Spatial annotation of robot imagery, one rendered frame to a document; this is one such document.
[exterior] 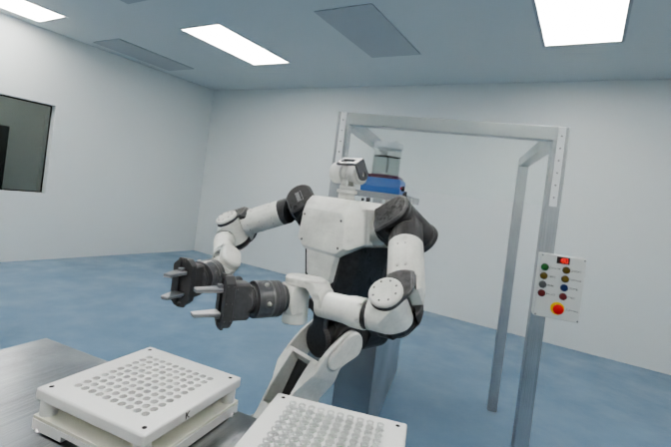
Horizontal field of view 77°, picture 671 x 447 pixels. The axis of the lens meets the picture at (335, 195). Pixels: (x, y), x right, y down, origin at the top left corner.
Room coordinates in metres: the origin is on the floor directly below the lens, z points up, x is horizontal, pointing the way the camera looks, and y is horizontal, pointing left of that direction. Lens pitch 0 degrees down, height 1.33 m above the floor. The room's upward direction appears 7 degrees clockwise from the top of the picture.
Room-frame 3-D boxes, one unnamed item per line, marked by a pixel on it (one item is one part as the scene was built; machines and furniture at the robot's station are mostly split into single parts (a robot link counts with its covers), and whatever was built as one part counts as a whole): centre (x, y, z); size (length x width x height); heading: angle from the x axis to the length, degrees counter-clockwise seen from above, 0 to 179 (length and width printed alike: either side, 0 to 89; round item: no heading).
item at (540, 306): (1.75, -0.97, 1.06); 0.17 x 0.06 x 0.26; 73
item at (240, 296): (0.99, 0.18, 1.05); 0.12 x 0.10 x 0.13; 125
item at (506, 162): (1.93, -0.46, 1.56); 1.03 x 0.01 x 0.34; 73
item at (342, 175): (1.30, -0.03, 1.38); 0.10 x 0.07 x 0.09; 43
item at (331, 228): (1.34, -0.08, 1.18); 0.34 x 0.30 x 0.36; 43
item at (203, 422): (0.78, 0.30, 0.88); 0.24 x 0.24 x 0.02; 68
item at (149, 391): (0.78, 0.30, 0.93); 0.25 x 0.24 x 0.02; 68
